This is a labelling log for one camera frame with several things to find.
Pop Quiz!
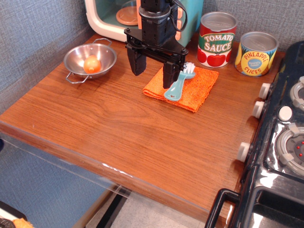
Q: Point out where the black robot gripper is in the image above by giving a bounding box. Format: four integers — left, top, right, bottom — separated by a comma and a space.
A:
124, 19, 188, 89

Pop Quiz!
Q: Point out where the orange toy onion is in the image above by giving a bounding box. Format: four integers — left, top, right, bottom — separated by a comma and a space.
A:
83, 55, 101, 74

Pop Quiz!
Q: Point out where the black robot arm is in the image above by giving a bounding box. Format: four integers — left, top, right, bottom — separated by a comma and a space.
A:
124, 0, 188, 89

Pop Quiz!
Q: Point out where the small steel pot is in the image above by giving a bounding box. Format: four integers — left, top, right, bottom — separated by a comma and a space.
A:
63, 38, 117, 84

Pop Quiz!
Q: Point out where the teal dish brush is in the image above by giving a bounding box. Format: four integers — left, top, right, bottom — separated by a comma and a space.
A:
164, 62, 196, 102

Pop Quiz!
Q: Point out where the orange folded cloth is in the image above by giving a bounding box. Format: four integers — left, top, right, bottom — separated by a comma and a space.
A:
143, 67, 219, 113

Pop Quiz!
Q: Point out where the toy microwave oven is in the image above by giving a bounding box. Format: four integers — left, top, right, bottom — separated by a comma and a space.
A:
85, 0, 204, 47

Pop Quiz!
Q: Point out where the tomato sauce can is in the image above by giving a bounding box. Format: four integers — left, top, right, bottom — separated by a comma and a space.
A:
197, 11, 238, 68

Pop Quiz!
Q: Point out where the pineapple slices can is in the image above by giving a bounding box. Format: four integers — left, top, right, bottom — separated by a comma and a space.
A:
235, 31, 279, 77

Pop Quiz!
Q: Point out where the white stove knob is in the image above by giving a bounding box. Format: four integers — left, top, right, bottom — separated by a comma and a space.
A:
252, 101, 265, 119
259, 83, 271, 100
237, 142, 251, 162

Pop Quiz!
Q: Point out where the black toy stove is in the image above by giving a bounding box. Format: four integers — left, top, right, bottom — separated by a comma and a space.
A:
205, 41, 304, 228

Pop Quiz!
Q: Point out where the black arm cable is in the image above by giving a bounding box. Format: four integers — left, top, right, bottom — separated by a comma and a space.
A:
170, 0, 188, 33

